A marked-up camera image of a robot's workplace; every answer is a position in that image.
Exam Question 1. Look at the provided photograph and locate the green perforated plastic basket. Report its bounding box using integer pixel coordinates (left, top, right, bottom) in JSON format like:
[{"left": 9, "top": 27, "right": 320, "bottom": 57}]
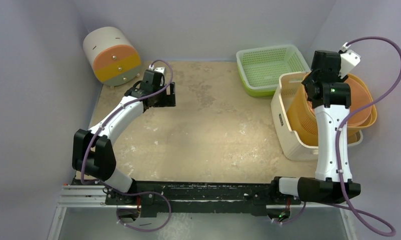
[{"left": 236, "top": 44, "right": 310, "bottom": 97}]

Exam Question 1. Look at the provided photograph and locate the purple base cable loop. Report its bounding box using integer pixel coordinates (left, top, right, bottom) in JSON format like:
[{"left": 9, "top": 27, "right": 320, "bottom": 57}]
[{"left": 115, "top": 191, "right": 173, "bottom": 233}]

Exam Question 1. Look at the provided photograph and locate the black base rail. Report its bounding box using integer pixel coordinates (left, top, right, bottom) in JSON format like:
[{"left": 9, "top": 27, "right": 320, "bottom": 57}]
[{"left": 100, "top": 181, "right": 301, "bottom": 218}]

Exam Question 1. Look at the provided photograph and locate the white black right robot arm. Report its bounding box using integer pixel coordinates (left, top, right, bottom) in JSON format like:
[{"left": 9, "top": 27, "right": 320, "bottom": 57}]
[{"left": 269, "top": 49, "right": 361, "bottom": 205}]

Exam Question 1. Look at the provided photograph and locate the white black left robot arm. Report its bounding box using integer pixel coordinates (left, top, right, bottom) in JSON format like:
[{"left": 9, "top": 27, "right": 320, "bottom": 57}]
[{"left": 72, "top": 67, "right": 176, "bottom": 205}]

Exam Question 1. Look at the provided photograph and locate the yellow orange slatted bin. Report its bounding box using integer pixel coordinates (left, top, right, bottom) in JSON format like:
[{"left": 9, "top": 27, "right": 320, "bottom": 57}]
[{"left": 286, "top": 85, "right": 377, "bottom": 147}]

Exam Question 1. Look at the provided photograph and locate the aluminium extrusion frame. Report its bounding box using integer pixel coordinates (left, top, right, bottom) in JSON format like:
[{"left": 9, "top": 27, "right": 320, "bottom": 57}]
[{"left": 48, "top": 185, "right": 357, "bottom": 240}]

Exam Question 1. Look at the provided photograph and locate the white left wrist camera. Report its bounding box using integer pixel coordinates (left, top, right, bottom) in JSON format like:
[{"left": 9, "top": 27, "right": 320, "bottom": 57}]
[{"left": 148, "top": 64, "right": 167, "bottom": 76}]

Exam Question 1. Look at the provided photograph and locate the round drawer cabinet white orange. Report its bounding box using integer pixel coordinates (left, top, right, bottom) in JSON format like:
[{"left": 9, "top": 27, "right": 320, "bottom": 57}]
[{"left": 82, "top": 26, "right": 142, "bottom": 88}]

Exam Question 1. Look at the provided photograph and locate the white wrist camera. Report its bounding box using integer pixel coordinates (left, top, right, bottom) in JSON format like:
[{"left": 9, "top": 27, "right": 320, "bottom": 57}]
[
  {"left": 148, "top": 64, "right": 167, "bottom": 76},
  {"left": 338, "top": 42, "right": 361, "bottom": 79}
]

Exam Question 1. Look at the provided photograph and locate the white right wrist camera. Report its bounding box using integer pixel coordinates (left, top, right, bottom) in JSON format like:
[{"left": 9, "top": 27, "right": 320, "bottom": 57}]
[{"left": 338, "top": 42, "right": 361, "bottom": 79}]

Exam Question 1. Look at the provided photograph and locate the cream perforated laundry basket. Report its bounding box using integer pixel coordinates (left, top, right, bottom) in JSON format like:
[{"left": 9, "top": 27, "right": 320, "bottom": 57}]
[{"left": 270, "top": 71, "right": 364, "bottom": 162}]

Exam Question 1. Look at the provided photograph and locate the peach plastic bucket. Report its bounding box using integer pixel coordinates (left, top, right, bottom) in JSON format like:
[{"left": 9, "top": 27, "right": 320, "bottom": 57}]
[{"left": 345, "top": 73, "right": 373, "bottom": 128}]

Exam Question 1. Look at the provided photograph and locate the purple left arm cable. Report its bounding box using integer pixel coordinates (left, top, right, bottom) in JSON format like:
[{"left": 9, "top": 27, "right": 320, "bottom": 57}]
[{"left": 79, "top": 59, "right": 174, "bottom": 186}]

